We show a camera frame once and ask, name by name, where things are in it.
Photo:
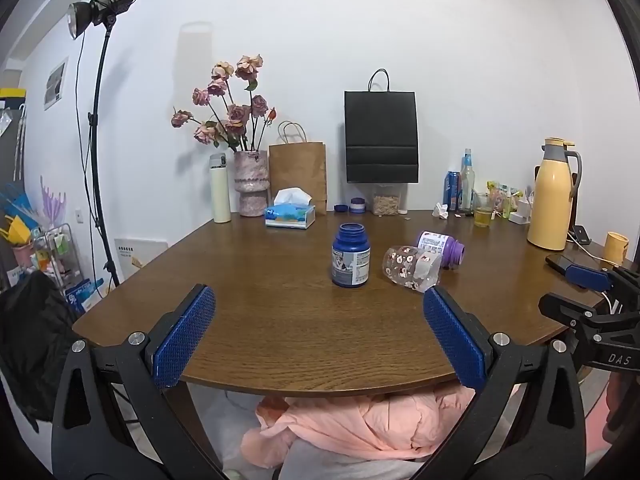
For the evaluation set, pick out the black smartphone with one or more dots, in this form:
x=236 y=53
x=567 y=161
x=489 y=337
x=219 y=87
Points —
x=559 y=261

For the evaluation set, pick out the white charger block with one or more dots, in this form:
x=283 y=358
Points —
x=521 y=212

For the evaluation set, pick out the small black adapter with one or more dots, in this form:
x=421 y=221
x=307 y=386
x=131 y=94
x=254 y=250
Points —
x=581 y=234

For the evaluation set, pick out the black paper bag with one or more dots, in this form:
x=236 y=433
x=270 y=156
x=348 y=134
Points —
x=381 y=135

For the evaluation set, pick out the blue drink can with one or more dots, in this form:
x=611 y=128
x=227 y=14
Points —
x=452 y=191

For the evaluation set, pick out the crumpled white tissue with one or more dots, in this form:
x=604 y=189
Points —
x=441 y=212

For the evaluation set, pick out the wall poster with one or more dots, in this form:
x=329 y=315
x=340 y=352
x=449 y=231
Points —
x=55 y=83

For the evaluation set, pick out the dried pink rose bouquet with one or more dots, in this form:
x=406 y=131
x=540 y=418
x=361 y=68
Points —
x=248 y=67

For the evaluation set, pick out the blue supplement bottle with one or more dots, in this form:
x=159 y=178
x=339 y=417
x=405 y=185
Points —
x=351 y=260

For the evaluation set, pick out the purple coral ornament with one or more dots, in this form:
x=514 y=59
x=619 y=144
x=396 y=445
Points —
x=52 y=205

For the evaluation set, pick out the white thermos flask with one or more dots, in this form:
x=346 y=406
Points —
x=220 y=195

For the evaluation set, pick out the clear glass bottle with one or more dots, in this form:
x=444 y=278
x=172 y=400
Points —
x=467 y=185

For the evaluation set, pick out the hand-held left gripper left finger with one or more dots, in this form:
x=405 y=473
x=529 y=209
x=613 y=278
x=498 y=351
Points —
x=184 y=336

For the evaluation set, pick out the black jacket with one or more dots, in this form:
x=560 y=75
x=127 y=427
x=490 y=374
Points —
x=30 y=340

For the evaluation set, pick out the white wall socket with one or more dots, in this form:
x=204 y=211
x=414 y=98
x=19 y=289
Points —
x=78 y=215

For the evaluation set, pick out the brown paper bag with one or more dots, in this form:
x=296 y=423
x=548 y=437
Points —
x=297 y=170

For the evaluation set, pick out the pink speckled vase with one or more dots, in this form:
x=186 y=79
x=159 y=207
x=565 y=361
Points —
x=251 y=185

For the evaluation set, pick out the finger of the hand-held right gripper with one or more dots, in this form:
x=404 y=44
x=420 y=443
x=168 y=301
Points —
x=562 y=307
x=587 y=276

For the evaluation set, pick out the white printed board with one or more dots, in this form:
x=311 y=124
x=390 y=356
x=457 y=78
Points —
x=140 y=255

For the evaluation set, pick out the blue packets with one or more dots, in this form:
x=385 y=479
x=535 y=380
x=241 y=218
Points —
x=85 y=296

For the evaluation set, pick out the glass of yellow liquid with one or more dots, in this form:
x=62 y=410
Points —
x=481 y=215

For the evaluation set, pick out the yellow thermos jug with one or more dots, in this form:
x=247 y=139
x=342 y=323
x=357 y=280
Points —
x=549 y=200

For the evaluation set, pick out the yellow mug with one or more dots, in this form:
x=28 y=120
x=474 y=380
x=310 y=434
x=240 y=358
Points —
x=615 y=247

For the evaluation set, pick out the purple capped bottle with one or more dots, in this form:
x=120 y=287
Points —
x=440 y=246

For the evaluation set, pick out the blue tissue box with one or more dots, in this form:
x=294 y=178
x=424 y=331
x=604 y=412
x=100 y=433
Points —
x=290 y=214

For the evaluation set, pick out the small white blue-lidded jar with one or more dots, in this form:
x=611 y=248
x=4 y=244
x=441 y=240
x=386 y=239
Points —
x=357 y=205

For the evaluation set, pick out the pink jacket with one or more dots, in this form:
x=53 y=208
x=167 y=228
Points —
x=360 y=425

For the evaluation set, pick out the clear patterned plastic cup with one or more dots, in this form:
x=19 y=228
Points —
x=411 y=267

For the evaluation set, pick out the clear cereal container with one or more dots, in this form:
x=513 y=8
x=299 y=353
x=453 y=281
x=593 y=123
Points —
x=386 y=202

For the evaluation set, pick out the colourful snack packets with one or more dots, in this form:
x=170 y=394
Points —
x=502 y=197

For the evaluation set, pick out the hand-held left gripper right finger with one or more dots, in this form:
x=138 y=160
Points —
x=452 y=341

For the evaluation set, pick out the black light stand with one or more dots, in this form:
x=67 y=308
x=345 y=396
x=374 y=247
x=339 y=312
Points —
x=95 y=125

